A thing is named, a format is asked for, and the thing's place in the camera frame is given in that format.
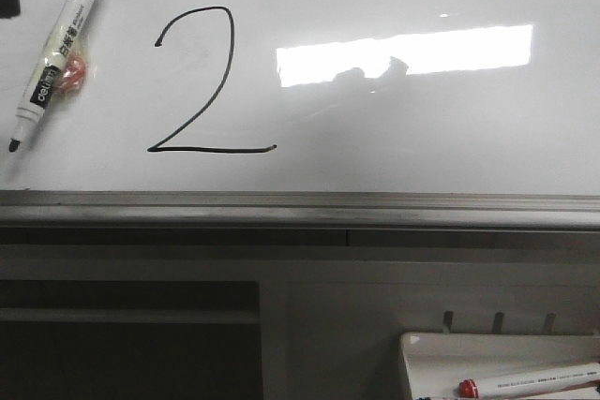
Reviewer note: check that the white black whiteboard marker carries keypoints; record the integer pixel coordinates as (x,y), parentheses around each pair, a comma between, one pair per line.
(51,66)

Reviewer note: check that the white whiteboard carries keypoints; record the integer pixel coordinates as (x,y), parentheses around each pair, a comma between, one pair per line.
(455,96)

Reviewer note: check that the dark metal tray hook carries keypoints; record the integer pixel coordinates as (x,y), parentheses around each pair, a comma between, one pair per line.
(447,321)
(497,323)

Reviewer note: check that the white marker tray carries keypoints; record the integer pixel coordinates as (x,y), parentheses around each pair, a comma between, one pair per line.
(433,364)

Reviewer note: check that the red capped white marker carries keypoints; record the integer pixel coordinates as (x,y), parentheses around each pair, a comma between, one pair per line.
(549,380)

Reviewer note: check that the grey aluminium whiteboard frame rail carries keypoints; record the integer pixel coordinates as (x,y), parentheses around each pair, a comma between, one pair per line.
(61,212)

